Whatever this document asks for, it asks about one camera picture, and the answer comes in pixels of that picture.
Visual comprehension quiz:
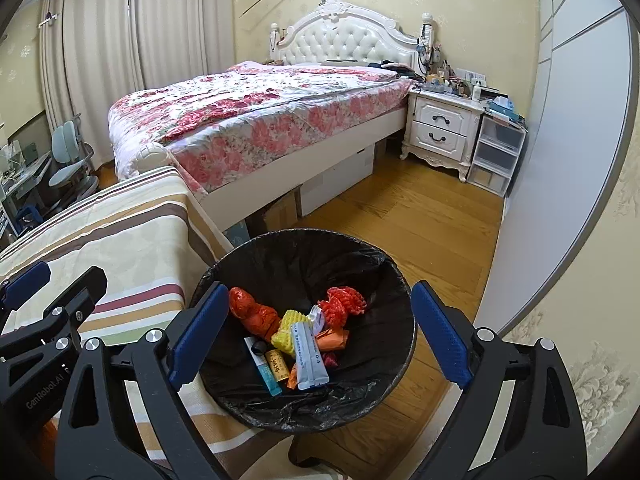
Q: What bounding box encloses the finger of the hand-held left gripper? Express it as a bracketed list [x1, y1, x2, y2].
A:
[0, 260, 52, 311]
[0, 266, 108, 361]

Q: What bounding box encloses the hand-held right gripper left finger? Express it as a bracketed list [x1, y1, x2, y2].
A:
[54, 281, 231, 480]

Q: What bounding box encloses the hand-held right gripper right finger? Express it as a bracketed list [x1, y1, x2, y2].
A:
[411, 280, 587, 480]

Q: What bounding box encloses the orange plastic bag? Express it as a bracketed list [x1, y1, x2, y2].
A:
[229, 287, 279, 346]

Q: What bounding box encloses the small yellow bottle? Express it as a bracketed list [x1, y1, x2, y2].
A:
[265, 349, 292, 382]

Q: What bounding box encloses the yellow foam fruit net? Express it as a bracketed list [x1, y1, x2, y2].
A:
[271, 309, 311, 351]

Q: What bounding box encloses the large orange mesh net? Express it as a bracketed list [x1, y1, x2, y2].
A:
[317, 287, 367, 331]

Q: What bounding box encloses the orange carton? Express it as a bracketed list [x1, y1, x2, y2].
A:
[315, 327, 350, 353]

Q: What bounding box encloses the white printed packet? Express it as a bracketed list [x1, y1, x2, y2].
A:
[290, 324, 331, 391]

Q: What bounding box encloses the black bag-lined trash bin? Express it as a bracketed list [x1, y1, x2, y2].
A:
[189, 229, 418, 433]

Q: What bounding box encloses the striped blanket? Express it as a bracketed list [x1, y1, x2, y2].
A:
[0, 166, 301, 480]

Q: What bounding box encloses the grey study desk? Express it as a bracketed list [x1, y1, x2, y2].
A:
[0, 152, 53, 221]

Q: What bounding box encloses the grey-blue desk chair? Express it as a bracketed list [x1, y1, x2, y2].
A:
[47, 114, 101, 206]

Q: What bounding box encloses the cardboard box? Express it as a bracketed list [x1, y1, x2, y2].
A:
[260, 191, 301, 233]

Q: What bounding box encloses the white storage box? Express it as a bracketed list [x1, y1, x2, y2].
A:
[299, 144, 376, 218]

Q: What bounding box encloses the clear plastic drawer unit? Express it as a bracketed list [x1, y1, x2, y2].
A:
[467, 112, 528, 198]

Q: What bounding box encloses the white nightstand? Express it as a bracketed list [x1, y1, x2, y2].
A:
[400, 91, 485, 183]

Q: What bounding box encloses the floral quilt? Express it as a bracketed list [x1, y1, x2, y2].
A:
[107, 60, 416, 196]

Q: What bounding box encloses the blue tissue box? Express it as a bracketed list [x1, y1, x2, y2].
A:
[487, 97, 526, 126]

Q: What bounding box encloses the white wardrobe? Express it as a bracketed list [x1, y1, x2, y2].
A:
[472, 0, 640, 333]

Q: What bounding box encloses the beige curtain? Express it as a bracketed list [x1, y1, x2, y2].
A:
[37, 0, 236, 171]

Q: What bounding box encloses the group of small toiletry bottles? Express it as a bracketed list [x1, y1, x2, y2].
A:
[417, 57, 486, 101]

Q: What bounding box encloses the black pouch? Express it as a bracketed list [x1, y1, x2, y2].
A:
[370, 60, 416, 75]

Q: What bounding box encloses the white bed with tufted headboard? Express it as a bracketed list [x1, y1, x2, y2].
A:
[107, 2, 426, 223]

